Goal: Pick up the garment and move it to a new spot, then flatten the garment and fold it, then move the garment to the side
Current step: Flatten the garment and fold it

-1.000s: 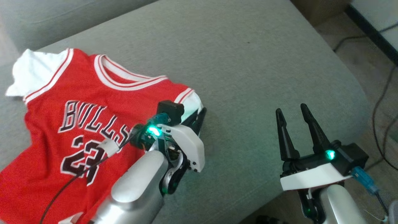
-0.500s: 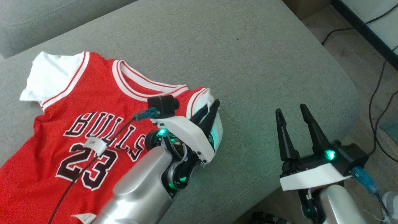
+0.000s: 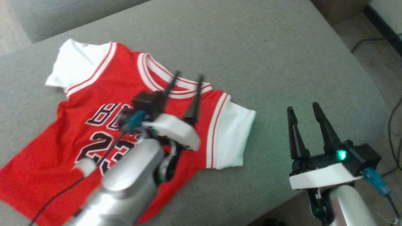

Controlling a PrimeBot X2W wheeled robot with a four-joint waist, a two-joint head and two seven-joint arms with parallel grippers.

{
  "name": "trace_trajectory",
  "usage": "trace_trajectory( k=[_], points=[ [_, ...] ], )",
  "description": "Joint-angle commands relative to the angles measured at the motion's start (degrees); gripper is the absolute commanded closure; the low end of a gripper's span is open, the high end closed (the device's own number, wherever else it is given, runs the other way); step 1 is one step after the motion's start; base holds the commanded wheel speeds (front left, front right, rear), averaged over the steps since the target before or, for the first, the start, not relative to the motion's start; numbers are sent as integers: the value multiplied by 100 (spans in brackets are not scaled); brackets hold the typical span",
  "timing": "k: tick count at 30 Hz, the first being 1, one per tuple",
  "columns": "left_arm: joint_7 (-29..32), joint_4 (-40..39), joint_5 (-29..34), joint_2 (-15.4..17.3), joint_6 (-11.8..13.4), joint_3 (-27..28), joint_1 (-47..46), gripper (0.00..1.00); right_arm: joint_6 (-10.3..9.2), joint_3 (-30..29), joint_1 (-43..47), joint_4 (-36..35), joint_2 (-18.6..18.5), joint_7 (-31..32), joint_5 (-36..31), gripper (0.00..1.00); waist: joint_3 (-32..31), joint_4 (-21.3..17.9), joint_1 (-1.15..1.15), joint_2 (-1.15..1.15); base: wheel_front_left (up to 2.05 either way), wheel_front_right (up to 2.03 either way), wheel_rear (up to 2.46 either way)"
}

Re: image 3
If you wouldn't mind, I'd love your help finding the blue left camera connector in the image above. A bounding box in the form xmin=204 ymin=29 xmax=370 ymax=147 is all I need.
xmin=121 ymin=110 xmax=146 ymax=133

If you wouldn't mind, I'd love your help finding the red and white basketball jersey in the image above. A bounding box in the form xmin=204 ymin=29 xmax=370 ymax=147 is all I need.
xmin=0 ymin=39 xmax=257 ymax=225

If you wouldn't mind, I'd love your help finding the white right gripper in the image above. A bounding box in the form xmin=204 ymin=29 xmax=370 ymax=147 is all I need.
xmin=287 ymin=102 xmax=365 ymax=191

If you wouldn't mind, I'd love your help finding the blue camera connector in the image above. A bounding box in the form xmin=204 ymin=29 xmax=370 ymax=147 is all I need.
xmin=121 ymin=110 xmax=146 ymax=133
xmin=362 ymin=167 xmax=392 ymax=197

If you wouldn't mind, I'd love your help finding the black edged white furniture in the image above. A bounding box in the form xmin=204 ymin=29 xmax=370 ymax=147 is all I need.
xmin=364 ymin=0 xmax=402 ymax=57

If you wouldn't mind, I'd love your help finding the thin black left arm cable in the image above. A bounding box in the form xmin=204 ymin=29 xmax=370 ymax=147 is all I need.
xmin=30 ymin=131 xmax=127 ymax=226

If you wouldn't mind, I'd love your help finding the blue right camera connector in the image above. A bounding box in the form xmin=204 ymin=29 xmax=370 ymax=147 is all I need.
xmin=362 ymin=167 xmax=392 ymax=197

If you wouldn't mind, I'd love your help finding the black floor cable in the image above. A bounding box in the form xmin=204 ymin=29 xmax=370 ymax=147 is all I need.
xmin=380 ymin=97 xmax=402 ymax=178
xmin=351 ymin=38 xmax=386 ymax=53

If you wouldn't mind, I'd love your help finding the grey fabric sofa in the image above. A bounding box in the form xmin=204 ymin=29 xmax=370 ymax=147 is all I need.
xmin=0 ymin=0 xmax=390 ymax=226

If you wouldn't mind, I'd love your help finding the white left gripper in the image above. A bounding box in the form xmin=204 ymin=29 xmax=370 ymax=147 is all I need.
xmin=142 ymin=71 xmax=204 ymax=151

